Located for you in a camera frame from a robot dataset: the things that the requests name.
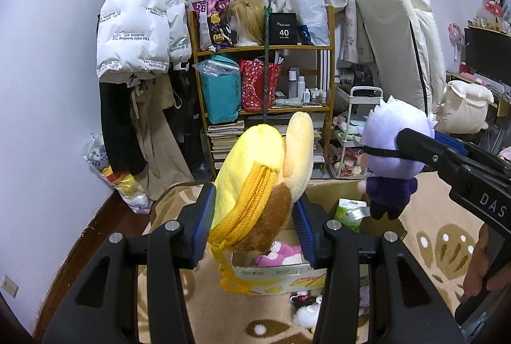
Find black hanging garment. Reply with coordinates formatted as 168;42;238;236
100;78;148;176

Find printed cardboard box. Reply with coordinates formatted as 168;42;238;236
232;178;408;297

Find teal paper bag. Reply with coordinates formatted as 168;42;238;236
200;54;242;124

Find stack of magazines and papers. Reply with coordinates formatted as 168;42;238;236
311;124;326;169

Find black red plush figure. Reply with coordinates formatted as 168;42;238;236
481;0;511;23

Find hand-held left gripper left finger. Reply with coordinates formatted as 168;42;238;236
42;182;216;344

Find green tissue pack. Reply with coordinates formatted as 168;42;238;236
332;198;369;233

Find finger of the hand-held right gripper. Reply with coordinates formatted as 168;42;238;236
396;128;469;177
435;132;511;174

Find white plastic bag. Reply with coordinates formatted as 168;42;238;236
296;0;330;46

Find plastic bag of toys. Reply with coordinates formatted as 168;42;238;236
83;132;154;215

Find clear plastic bag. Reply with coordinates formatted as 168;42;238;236
193;57;240;77

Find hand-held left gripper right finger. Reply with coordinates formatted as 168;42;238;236
291;194;466;344

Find red patterned bag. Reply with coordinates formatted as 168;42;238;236
240;58;283;112

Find black monitor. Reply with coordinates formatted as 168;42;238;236
464;27;511;85

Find black box with white print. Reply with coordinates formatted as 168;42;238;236
268;12;299;46

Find yellow plush toy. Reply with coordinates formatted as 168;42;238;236
208;110;316;293

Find purple plush doll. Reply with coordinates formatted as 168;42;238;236
356;96;437;220

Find white puffer jacket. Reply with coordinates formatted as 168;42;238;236
97;0;192;83

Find wooden shelf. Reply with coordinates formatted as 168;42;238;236
187;4;336;179

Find white trolley cart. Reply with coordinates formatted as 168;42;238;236
327;86;384;179

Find green pole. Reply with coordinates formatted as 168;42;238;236
261;0;274;125

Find blond wig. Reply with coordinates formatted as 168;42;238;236
225;0;267;46

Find person's right hand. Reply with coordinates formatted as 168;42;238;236
463;225;495;299

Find black hanging bag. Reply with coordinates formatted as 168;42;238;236
173;65;212;179

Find pink fan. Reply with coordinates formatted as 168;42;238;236
447;22;468;61

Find pink plush toy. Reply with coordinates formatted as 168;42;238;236
255;241;303;267

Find black pink printed bag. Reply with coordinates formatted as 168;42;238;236
191;0;236;51

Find beige trousers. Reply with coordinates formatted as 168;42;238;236
130;74;196;201

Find stack of old books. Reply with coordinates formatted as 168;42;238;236
207;120;245;171

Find white wall outlet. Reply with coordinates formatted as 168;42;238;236
1;274;20;299

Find white folded mattress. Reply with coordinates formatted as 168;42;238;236
355;0;496;135

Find white plush toy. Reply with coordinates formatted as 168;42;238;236
291;290;324;329

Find group of white cosmetic bottles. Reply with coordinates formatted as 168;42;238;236
288;69;329;107

